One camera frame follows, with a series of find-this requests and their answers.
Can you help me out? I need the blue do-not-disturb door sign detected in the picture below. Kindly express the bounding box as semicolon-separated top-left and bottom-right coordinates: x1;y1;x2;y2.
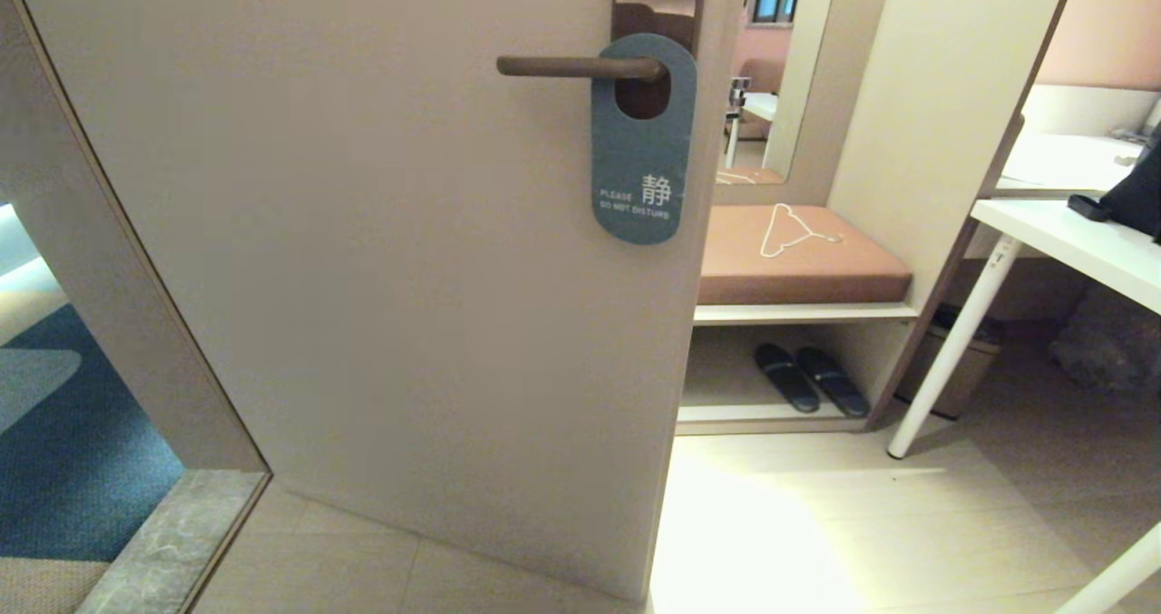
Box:
591;33;698;246

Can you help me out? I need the beige wooden door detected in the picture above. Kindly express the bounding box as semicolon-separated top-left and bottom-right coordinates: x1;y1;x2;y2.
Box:
7;0;754;604

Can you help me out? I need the grey marble door threshold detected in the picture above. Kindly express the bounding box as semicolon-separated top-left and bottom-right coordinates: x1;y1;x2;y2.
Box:
73;469;268;614

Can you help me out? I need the dark slipper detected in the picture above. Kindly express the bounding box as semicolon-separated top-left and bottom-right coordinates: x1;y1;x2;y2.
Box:
796;346;870;418
755;343;821;414

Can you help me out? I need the brown bench cushion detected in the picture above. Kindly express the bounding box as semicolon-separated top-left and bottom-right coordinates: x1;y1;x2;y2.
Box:
697;203;913;307

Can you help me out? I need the beige waste bin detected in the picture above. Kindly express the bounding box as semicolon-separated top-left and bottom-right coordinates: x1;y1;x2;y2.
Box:
912;304;1006;420

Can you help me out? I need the beige wardrobe shelf unit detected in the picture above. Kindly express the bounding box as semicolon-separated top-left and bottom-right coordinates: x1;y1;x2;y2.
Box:
676;0;1080;435

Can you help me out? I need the white table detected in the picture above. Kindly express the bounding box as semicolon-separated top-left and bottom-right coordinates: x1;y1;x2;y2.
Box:
887;199;1161;614

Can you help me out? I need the white washbasin counter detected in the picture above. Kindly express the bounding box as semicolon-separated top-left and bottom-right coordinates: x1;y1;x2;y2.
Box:
996;83;1161;200

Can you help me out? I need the grey plastic bag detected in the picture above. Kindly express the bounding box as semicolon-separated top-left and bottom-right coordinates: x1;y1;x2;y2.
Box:
1049;292;1161;393

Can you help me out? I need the black bag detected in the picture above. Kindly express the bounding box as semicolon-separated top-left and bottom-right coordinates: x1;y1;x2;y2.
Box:
1099;138;1161;243

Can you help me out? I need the white wire clothes hanger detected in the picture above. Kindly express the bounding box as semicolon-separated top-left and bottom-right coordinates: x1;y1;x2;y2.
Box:
759;203;844;259

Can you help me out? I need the bronze door handle lever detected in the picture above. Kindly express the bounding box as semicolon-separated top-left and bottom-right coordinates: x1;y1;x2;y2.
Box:
496;54;669;84

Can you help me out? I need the wall mirror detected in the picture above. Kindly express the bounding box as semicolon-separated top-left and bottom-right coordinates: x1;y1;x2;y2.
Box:
712;0;842;186

